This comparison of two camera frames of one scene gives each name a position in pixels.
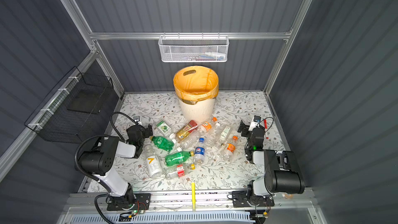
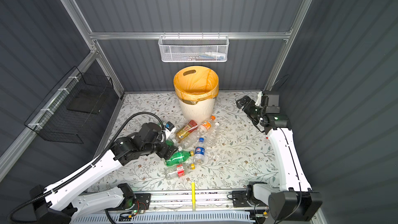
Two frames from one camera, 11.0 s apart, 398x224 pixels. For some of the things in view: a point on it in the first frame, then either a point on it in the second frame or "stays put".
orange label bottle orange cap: [207, 125] stays put
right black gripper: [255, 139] → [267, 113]
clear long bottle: [193, 137] stays put
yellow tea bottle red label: [183, 133] stays put
